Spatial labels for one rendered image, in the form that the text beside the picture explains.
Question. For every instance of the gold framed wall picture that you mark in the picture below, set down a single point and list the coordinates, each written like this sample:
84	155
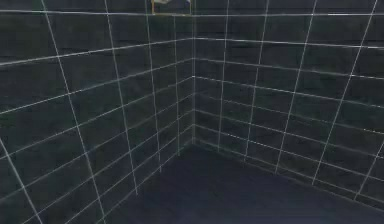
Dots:
171	7

